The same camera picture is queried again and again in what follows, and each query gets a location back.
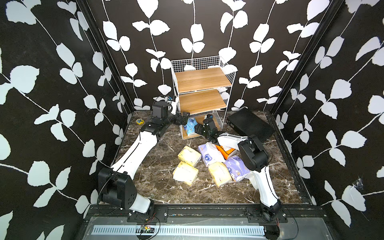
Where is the light blue tissue pack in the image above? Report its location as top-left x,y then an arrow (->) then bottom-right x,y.
184,117 -> 198,136

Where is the purple tissue pack front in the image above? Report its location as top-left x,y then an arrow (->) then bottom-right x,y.
198,142 -> 225,167

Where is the purple tissue pack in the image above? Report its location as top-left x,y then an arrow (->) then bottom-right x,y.
198,142 -> 225,167
225,156 -> 250,182

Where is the orange tissue pack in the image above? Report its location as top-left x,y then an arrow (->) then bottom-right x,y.
216,145 -> 238,160

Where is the green floral tissue pack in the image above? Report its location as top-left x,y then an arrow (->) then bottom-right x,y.
178,146 -> 202,167

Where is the yellow tissue pack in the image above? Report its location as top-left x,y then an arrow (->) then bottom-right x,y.
208,162 -> 233,188
173,162 -> 199,186

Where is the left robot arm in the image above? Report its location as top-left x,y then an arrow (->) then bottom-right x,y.
98,100 -> 190,215

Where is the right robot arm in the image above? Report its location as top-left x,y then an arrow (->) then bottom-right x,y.
195,117 -> 282,222

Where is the small circuit board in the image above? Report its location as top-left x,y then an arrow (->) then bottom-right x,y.
138,225 -> 155,235

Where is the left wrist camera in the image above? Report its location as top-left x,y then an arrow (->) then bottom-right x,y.
165,95 -> 179,115

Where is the white wire wooden shelf rack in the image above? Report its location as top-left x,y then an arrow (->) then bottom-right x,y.
171,56 -> 238,130

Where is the white ribbed cable duct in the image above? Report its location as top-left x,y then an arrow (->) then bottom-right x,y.
91,225 -> 266,238

